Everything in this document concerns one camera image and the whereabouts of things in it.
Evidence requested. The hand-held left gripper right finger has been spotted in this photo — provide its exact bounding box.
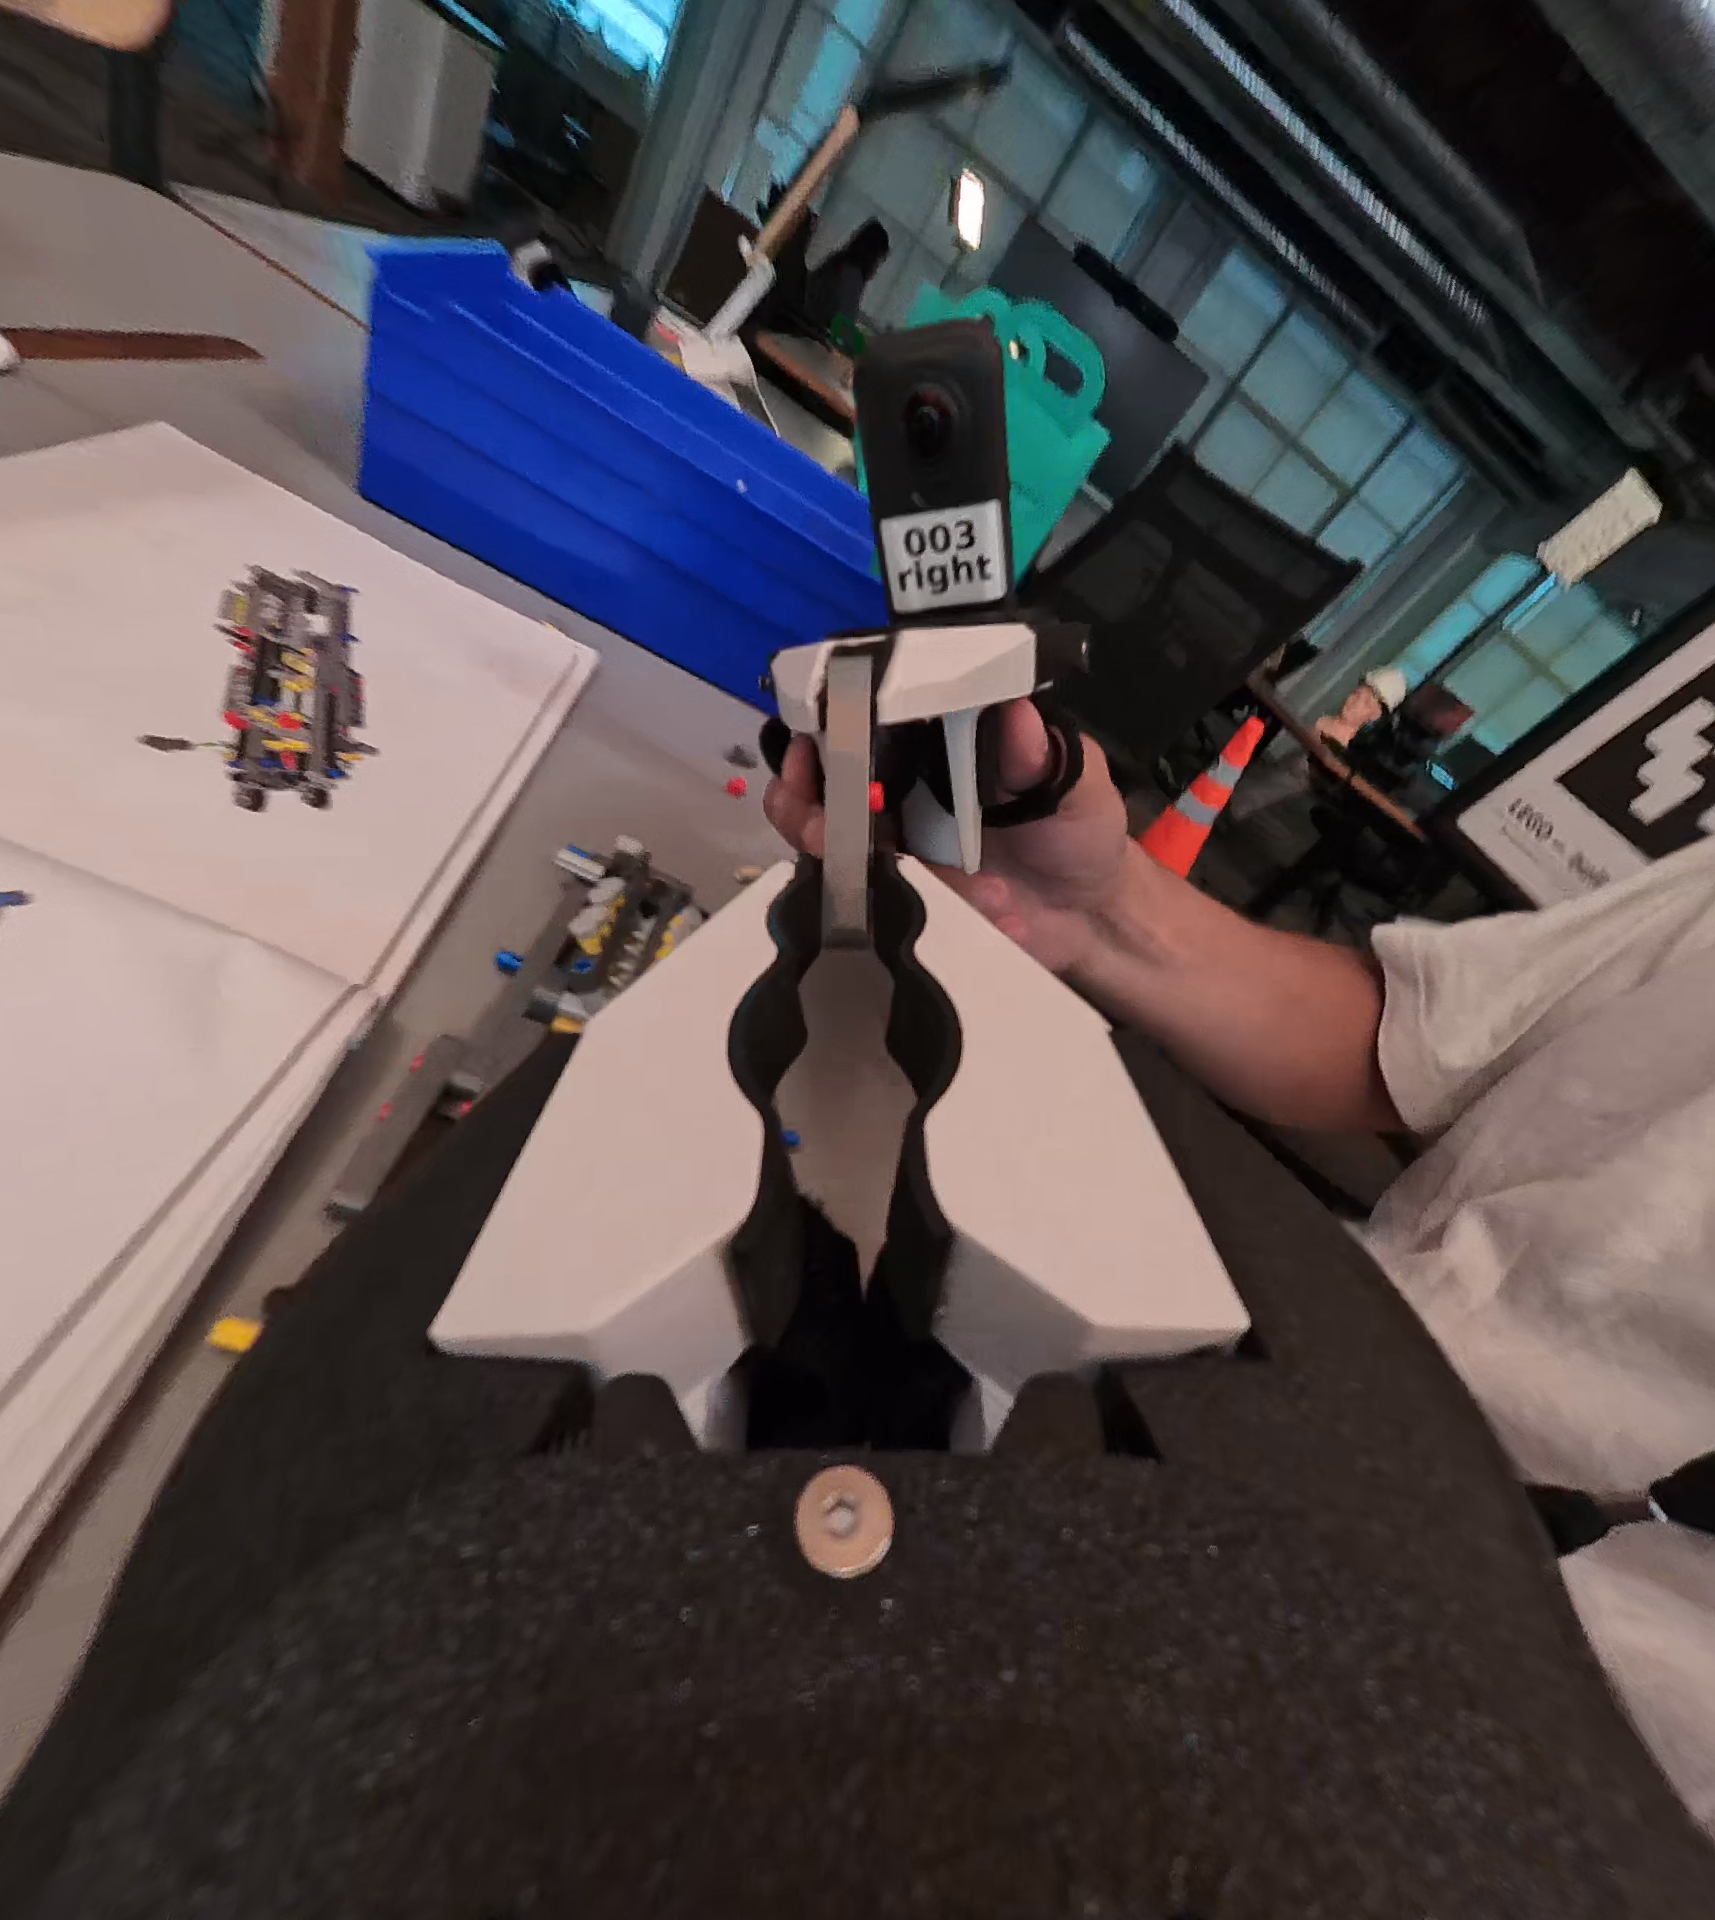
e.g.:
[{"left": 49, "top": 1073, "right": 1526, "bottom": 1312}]
[{"left": 880, "top": 853, "right": 1252, "bottom": 1397}]

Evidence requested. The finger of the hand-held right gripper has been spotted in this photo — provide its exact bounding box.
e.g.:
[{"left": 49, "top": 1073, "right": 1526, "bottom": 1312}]
[
  {"left": 772, "top": 638, "right": 842, "bottom": 740},
  {"left": 872, "top": 617, "right": 1046, "bottom": 725}
]

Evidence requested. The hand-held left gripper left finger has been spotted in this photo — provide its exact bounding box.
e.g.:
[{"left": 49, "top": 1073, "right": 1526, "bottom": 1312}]
[{"left": 426, "top": 858, "right": 818, "bottom": 1374}]

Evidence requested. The short grey lego beam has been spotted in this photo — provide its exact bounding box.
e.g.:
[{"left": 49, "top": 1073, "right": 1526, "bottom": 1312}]
[{"left": 822, "top": 651, "right": 884, "bottom": 952}]

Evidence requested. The instruction booklet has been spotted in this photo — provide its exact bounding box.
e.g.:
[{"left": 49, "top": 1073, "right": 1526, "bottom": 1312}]
[{"left": 0, "top": 420, "right": 602, "bottom": 1746}]

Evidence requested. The person's right forearm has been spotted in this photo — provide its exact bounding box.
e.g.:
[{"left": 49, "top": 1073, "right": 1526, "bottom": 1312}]
[{"left": 1074, "top": 870, "right": 1406, "bottom": 1140}]

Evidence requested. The lego car chassis assembly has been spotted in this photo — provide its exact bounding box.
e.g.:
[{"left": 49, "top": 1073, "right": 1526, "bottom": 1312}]
[{"left": 324, "top": 836, "right": 710, "bottom": 1219}]

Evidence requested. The person's right hand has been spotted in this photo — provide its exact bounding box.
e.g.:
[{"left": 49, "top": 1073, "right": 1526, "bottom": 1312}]
[{"left": 764, "top": 695, "right": 1144, "bottom": 977}]

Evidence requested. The teal tote bag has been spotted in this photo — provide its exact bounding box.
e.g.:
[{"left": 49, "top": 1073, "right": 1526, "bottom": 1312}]
[{"left": 902, "top": 288, "right": 1112, "bottom": 582}]

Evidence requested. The black mesh office chair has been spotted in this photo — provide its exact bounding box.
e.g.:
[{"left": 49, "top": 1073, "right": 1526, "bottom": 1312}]
[{"left": 1014, "top": 450, "right": 1364, "bottom": 755}]

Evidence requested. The orange traffic cone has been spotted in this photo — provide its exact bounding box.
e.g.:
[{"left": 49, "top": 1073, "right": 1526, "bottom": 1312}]
[{"left": 1140, "top": 712, "right": 1268, "bottom": 880}]

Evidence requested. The blue plastic bin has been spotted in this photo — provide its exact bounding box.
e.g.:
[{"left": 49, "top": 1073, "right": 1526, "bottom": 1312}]
[{"left": 354, "top": 240, "right": 896, "bottom": 714}]

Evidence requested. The mannequin with white hard hat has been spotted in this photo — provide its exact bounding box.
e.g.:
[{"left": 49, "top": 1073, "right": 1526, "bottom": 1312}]
[{"left": 1314, "top": 665, "right": 1418, "bottom": 752}]

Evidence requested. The person's white printed shirt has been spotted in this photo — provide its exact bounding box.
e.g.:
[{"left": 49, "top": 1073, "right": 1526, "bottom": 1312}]
[{"left": 1360, "top": 810, "right": 1715, "bottom": 1920}]

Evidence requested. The white waste bin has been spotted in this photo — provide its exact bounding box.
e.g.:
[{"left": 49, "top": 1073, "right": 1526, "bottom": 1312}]
[{"left": 340, "top": 0, "right": 502, "bottom": 211}]

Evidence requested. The white paper notice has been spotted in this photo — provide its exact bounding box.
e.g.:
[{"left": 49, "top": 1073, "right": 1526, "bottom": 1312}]
[{"left": 1536, "top": 467, "right": 1666, "bottom": 588}]

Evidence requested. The black framed marker sign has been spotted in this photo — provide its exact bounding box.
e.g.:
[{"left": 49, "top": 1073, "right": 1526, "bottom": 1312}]
[{"left": 1450, "top": 546, "right": 1715, "bottom": 911}]

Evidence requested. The wooden post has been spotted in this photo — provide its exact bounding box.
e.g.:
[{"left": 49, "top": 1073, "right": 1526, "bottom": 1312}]
[{"left": 264, "top": 0, "right": 368, "bottom": 199}]

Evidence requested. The silver ventilation duct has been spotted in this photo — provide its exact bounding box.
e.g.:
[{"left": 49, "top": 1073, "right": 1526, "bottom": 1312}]
[{"left": 1532, "top": 0, "right": 1715, "bottom": 349}]

